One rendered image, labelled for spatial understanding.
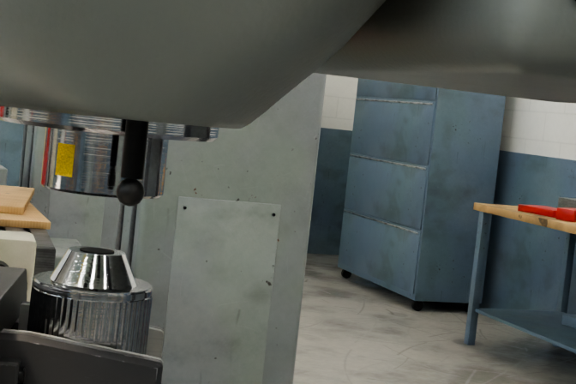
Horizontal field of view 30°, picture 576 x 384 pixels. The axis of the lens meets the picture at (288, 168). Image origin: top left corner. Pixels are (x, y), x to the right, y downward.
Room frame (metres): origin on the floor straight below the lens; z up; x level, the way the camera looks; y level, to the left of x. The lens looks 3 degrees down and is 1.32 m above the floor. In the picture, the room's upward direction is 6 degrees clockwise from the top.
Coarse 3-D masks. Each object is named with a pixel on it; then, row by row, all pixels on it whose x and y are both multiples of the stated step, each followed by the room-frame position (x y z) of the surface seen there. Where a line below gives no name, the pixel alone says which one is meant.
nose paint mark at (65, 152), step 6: (60, 144) 0.40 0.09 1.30; (66, 144) 0.40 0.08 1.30; (60, 150) 0.40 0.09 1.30; (66, 150) 0.40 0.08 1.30; (72, 150) 0.40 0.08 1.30; (60, 156) 0.40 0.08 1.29; (66, 156) 0.40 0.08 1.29; (72, 156) 0.40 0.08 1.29; (60, 162) 0.40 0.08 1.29; (66, 162) 0.40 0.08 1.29; (72, 162) 0.40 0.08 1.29; (60, 168) 0.40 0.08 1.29; (66, 168) 0.40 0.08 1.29; (72, 168) 0.40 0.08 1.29; (60, 174) 0.40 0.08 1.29; (66, 174) 0.40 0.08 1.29
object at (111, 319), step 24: (48, 288) 0.40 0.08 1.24; (72, 288) 0.40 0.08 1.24; (144, 288) 0.42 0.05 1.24; (48, 312) 0.40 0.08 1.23; (72, 312) 0.40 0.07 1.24; (96, 312) 0.40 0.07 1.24; (120, 312) 0.40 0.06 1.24; (144, 312) 0.41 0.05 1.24; (72, 336) 0.40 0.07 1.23; (96, 336) 0.40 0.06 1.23; (120, 336) 0.40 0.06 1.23; (144, 336) 0.41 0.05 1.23
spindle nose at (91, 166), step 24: (48, 144) 0.41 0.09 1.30; (72, 144) 0.40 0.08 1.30; (96, 144) 0.40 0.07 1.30; (120, 144) 0.40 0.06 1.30; (48, 168) 0.40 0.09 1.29; (96, 168) 0.40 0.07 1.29; (120, 168) 0.40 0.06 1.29; (144, 168) 0.40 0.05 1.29; (72, 192) 0.40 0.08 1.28; (96, 192) 0.40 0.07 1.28; (144, 192) 0.40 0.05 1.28
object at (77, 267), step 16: (64, 256) 0.41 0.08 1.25; (80, 256) 0.41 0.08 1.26; (96, 256) 0.41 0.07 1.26; (112, 256) 0.41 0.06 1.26; (64, 272) 0.41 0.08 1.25; (80, 272) 0.41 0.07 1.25; (96, 272) 0.41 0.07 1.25; (112, 272) 0.41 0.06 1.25; (128, 272) 0.42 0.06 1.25; (96, 288) 0.40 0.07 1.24; (112, 288) 0.41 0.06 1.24; (128, 288) 0.41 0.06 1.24
